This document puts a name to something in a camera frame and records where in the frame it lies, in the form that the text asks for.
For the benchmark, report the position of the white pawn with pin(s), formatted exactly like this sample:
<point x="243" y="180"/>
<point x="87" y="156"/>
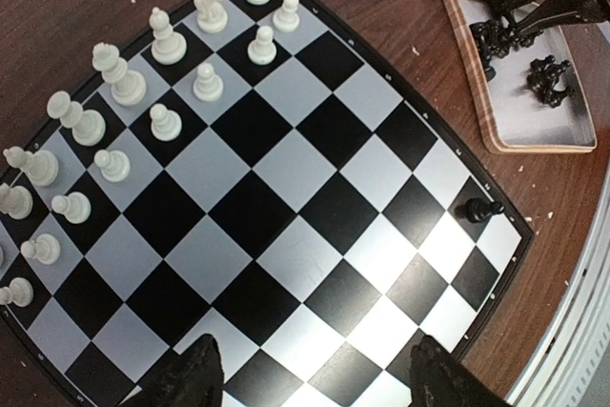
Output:
<point x="75" y="207"/>
<point x="114" y="165"/>
<point x="45" y="248"/>
<point x="262" y="50"/>
<point x="19" y="293"/>
<point x="166" y="124"/>
<point x="286" y="18"/>
<point x="208" y="86"/>

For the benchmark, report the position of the white knight piece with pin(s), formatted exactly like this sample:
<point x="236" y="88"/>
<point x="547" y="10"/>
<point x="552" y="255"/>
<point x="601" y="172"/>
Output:
<point x="16" y="201"/>
<point x="211" y="15"/>

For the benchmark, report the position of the front aluminium rail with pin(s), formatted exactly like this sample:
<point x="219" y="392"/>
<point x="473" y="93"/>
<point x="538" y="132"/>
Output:
<point x="560" y="370"/>

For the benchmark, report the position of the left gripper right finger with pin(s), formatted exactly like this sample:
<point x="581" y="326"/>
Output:
<point x="437" y="379"/>

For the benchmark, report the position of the white bishop piece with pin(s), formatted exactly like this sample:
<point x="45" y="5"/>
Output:
<point x="41" y="168"/>
<point x="168" y="46"/>

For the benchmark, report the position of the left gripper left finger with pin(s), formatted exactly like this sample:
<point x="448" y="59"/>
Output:
<point x="196" y="378"/>

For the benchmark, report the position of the black white chess board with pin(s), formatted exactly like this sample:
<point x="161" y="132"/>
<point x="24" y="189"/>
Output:
<point x="312" y="219"/>

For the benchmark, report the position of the white queen piece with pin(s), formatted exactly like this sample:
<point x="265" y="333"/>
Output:
<point x="128" y="87"/>

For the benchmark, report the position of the black chess pawn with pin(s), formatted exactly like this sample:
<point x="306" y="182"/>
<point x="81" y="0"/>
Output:
<point x="479" y="210"/>

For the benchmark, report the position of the wooden metal tray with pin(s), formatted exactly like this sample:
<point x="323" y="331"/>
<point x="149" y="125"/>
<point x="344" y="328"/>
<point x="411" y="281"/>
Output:
<point x="510" y="117"/>

